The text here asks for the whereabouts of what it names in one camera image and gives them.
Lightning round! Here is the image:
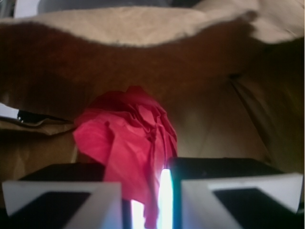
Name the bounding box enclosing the gripper white black right finger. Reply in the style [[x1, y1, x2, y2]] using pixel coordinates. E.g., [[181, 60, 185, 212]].
[[168, 157, 304, 229]]

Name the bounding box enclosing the gripper white black left finger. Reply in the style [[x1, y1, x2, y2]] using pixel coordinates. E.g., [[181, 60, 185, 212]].
[[1, 163, 124, 229]]

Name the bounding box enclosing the red paper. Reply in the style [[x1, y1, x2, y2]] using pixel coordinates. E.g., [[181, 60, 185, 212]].
[[73, 86, 177, 229]]

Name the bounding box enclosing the brown paper bag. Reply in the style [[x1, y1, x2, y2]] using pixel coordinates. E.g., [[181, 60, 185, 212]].
[[0, 0, 305, 172]]

